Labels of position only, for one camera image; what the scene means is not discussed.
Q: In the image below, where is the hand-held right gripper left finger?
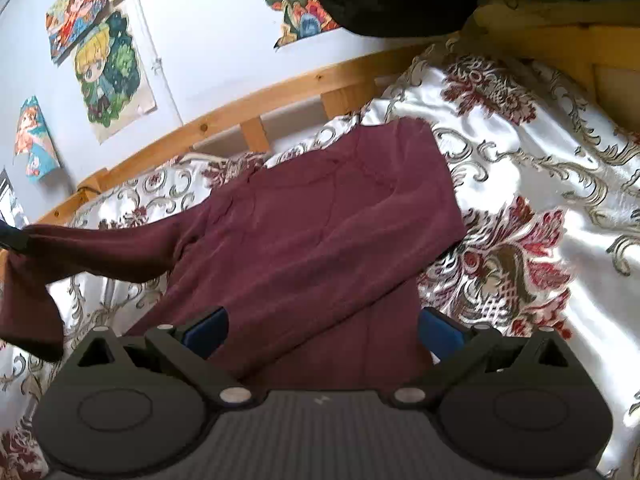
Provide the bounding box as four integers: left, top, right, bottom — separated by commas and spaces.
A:
75, 306, 253, 407

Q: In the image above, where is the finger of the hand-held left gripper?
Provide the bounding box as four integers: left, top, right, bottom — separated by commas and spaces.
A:
0, 222, 28, 252

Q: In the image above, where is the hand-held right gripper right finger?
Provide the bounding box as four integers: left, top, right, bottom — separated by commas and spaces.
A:
390, 306, 569, 407

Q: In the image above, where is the maroon long-sleeved top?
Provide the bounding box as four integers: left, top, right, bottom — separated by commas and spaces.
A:
0, 116, 468, 396

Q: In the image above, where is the white floral bed blanket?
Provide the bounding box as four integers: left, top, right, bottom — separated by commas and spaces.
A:
0, 40, 640, 480

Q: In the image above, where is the black-and-white striped wall picture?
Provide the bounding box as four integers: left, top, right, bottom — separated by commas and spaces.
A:
0, 167, 30, 230

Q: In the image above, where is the small blue-orange cartoon wall poster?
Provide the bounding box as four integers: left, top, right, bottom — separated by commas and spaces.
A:
13, 96, 62, 184

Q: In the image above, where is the blond cartoon figure wall poster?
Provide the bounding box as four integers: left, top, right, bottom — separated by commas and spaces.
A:
74, 10, 157, 144

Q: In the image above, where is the wooden bed frame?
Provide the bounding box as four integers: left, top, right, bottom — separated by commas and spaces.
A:
30, 0, 640, 226

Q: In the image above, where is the white wall conduit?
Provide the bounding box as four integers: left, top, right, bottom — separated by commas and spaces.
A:
131, 0, 185, 126

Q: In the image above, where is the orange-haired cartoon figures wall poster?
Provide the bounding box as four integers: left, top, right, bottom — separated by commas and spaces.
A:
46, 0, 112, 65

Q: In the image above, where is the large colourful cartoon wall poster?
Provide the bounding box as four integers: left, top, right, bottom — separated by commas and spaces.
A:
231, 0, 348, 52

